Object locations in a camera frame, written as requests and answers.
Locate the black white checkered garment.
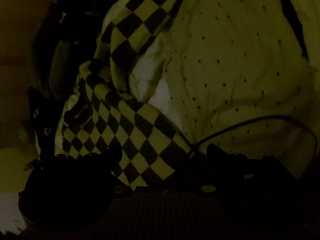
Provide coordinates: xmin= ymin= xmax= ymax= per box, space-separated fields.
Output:
xmin=61 ymin=0 xmax=191 ymax=190

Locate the white polka dot garment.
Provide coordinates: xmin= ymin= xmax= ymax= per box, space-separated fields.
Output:
xmin=164 ymin=0 xmax=313 ymax=158

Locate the white bed sheet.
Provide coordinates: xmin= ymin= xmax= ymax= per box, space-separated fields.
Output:
xmin=53 ymin=0 xmax=320 ymax=156

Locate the dark garment strip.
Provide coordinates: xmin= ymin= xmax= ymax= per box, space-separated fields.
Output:
xmin=280 ymin=0 xmax=309 ymax=61

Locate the thin black cable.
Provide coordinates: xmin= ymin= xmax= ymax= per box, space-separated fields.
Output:
xmin=190 ymin=114 xmax=318 ymax=156

